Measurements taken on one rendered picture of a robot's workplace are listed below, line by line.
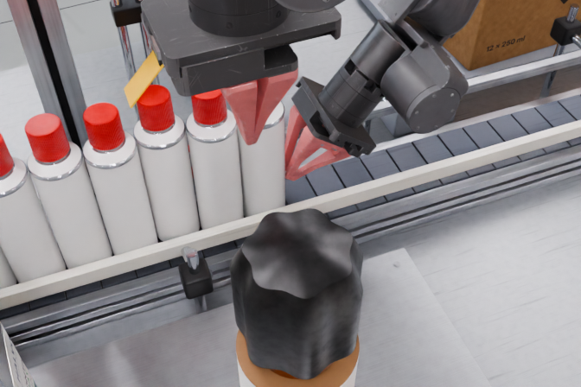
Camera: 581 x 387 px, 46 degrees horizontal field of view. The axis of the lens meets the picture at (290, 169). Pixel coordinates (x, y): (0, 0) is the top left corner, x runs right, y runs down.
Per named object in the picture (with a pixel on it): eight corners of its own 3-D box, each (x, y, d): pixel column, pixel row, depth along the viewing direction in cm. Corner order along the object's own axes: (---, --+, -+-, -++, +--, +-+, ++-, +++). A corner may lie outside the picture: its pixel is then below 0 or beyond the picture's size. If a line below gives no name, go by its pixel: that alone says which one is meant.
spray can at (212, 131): (203, 244, 78) (182, 109, 64) (197, 211, 82) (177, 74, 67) (248, 237, 79) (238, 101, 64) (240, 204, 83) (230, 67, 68)
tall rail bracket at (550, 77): (558, 125, 100) (593, 30, 88) (528, 96, 105) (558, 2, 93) (576, 120, 101) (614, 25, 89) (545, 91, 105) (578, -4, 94)
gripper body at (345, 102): (326, 144, 71) (371, 91, 68) (290, 86, 78) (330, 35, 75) (367, 160, 75) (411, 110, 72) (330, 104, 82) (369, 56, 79)
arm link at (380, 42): (407, 23, 75) (375, 4, 71) (442, 60, 71) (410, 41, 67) (367, 72, 78) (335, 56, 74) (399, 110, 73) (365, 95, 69)
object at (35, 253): (21, 301, 73) (-47, 168, 58) (15, 263, 77) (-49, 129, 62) (70, 286, 74) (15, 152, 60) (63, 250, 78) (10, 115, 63)
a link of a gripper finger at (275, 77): (301, 161, 44) (301, 39, 38) (194, 193, 43) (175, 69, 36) (264, 100, 49) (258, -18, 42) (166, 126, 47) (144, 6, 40)
